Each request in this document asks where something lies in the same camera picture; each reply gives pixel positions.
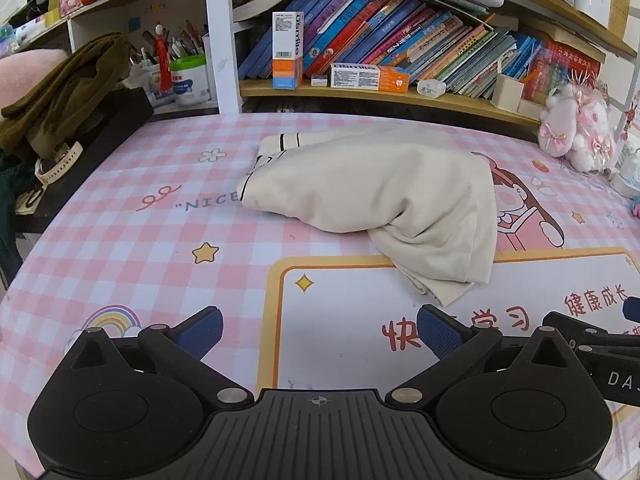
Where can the olive green garment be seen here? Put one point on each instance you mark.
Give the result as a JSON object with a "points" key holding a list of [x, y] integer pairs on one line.
{"points": [[75, 85]]}

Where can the dark green garment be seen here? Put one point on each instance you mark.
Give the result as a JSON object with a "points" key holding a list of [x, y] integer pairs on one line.
{"points": [[12, 210]]}

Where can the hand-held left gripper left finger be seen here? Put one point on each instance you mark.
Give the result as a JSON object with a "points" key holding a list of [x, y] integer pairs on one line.
{"points": [[200, 331]]}

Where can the wooden bookshelf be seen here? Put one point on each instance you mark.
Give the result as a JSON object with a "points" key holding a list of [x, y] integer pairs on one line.
{"points": [[350, 97]]}

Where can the white jar with green lid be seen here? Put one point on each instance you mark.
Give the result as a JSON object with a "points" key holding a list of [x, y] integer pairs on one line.
{"points": [[190, 82]]}

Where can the cream wristwatch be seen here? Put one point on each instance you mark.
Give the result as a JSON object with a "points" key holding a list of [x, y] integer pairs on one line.
{"points": [[57, 162]]}

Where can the flat white orange box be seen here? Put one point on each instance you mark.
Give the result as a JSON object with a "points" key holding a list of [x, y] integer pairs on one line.
{"points": [[367, 79]]}

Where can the white charger plug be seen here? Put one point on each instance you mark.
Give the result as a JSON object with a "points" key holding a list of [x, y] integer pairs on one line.
{"points": [[431, 88]]}

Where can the white shelf post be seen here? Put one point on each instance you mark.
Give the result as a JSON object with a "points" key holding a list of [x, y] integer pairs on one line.
{"points": [[220, 35]]}

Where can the cream t-shirt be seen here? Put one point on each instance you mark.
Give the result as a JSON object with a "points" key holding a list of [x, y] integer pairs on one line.
{"points": [[375, 185]]}

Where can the bunch of pens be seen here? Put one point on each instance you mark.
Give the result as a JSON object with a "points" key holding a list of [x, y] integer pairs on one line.
{"points": [[185, 45]]}

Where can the small beige box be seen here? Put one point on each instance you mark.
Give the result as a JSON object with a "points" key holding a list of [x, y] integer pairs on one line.
{"points": [[507, 92]]}

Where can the tall white orange box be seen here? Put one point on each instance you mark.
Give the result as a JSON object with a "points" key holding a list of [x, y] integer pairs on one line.
{"points": [[287, 45]]}

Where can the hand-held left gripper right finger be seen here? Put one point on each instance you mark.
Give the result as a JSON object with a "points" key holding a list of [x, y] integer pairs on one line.
{"points": [[437, 332]]}

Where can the small white box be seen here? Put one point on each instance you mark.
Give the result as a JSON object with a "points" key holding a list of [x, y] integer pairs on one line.
{"points": [[319, 80]]}

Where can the row of colourful books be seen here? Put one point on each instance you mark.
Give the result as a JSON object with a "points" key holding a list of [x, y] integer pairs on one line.
{"points": [[400, 35]]}

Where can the pink white plush toy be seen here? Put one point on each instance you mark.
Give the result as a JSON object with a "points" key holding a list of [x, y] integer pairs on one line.
{"points": [[575, 120]]}

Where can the pink cushion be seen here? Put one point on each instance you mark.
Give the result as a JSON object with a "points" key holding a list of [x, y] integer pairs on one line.
{"points": [[25, 75]]}

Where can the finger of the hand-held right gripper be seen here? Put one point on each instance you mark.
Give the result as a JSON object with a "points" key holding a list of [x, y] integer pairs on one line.
{"points": [[633, 309], [565, 322]]}

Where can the red tassel ornament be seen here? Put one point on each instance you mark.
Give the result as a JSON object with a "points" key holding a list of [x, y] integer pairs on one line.
{"points": [[162, 60]]}

